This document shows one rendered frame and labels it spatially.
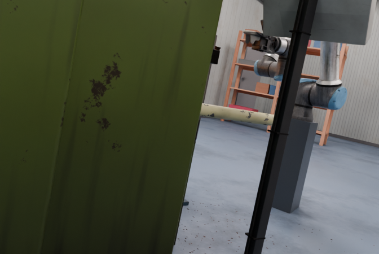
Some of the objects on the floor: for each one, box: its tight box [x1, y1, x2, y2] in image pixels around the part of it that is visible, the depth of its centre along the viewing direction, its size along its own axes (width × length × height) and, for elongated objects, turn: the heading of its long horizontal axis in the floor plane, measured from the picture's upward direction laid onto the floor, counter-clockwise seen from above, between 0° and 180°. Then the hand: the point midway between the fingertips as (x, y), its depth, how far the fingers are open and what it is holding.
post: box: [244, 0, 320, 254], centre depth 114 cm, size 4×4×108 cm
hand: (246, 30), depth 172 cm, fingers closed
